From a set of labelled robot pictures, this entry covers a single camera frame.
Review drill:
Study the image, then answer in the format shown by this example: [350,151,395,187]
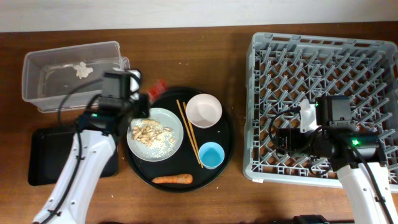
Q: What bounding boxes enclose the wooden chopstick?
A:
[176,99,200,165]
[183,102,204,169]

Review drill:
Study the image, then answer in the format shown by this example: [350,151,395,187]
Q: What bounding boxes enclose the orange carrot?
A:
[152,174,193,184]

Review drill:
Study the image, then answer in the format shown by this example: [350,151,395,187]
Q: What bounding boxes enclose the round black serving tray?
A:
[125,88,234,192]

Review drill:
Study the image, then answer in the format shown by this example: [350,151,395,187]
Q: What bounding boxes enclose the peanut shells and rice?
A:
[131,119,175,159]

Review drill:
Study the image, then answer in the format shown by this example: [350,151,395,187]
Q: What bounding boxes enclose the grey plate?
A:
[126,108,184,162]

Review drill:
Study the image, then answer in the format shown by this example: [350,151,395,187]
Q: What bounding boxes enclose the grey dishwasher rack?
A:
[243,32,397,192]

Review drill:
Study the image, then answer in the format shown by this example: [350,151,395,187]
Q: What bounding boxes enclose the white tissue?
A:
[73,62,93,79]

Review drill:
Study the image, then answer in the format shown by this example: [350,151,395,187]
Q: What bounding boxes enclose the clear plastic waste bin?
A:
[22,41,130,113]

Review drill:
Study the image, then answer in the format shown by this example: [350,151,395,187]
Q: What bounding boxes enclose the pink bowl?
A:
[185,93,223,129]

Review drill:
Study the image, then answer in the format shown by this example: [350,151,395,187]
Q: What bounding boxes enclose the blue cup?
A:
[198,142,225,170]

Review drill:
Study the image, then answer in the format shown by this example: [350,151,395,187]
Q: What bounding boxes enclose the red snack wrapper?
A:
[147,80,167,103]

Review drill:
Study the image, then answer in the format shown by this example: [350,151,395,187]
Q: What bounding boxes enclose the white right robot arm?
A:
[275,126,397,223]

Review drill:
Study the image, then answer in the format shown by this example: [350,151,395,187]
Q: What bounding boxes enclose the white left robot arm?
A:
[32,94,150,223]

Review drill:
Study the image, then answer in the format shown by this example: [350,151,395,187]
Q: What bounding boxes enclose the black rectangular tray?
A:
[27,126,119,187]

